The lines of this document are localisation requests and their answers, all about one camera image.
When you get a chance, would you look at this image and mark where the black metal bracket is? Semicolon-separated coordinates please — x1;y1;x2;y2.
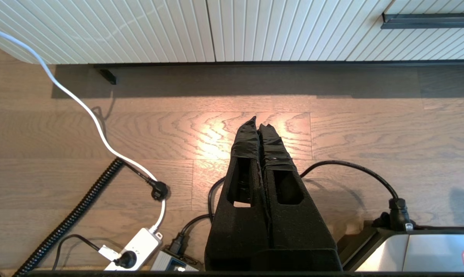
94;67;117;85

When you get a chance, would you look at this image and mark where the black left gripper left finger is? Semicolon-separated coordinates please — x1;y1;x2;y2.
205;117;271;270

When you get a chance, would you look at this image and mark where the silver black robot base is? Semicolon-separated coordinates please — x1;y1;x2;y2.
337;219;464;272

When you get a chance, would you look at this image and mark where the grey power adapter box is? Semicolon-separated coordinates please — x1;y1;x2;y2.
150;249;201;272

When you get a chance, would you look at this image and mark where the white power strip cable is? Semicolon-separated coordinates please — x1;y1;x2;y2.
0;21;167;234

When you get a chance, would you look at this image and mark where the black plug with thin cable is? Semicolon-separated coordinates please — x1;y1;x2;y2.
52;233;138;270

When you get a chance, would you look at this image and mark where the small white plug adapter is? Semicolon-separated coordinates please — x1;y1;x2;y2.
98;244;121;261

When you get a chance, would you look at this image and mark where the white sideboard cabinet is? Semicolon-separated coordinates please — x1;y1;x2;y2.
0;0;394;67

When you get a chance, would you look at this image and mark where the white power strip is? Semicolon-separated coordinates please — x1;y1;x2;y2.
103;227;164;272

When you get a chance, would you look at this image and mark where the black power cable loop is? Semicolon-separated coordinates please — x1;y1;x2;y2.
169;160;416;256

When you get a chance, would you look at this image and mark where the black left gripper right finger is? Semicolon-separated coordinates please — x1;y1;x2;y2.
251;124;342;270

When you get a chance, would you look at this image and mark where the black coiled cable with plug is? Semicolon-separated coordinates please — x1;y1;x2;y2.
12;157;171;277

